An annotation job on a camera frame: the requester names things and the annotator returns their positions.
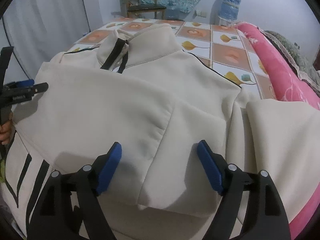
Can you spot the white curtain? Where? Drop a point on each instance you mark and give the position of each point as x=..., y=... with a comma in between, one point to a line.
x=38, y=30

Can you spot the pink floral blanket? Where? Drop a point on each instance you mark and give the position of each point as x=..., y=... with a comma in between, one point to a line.
x=276, y=61

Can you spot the grey lace-edged blanket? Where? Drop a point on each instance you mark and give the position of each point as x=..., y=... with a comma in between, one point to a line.
x=300, y=65

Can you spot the wall power socket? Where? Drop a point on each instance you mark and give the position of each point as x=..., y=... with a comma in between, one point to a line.
x=199, y=13

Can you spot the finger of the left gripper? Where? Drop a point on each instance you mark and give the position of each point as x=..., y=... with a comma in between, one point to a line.
x=24, y=83
x=37, y=89

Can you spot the cream zip-up jacket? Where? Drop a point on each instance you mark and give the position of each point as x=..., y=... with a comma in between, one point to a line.
x=158, y=101

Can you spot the wooden chair black seat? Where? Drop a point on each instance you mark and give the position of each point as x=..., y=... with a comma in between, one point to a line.
x=138, y=7

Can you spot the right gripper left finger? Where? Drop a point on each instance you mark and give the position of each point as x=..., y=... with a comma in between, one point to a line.
x=69, y=201

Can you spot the blue water bottle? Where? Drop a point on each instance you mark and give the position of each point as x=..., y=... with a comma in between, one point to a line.
x=229, y=9

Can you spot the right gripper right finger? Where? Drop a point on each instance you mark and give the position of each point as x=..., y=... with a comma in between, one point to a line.
x=265, y=216

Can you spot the checkered orange bed sheet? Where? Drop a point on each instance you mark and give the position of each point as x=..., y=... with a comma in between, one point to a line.
x=224, y=49

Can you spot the person's left hand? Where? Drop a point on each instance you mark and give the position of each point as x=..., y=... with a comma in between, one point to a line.
x=6, y=130

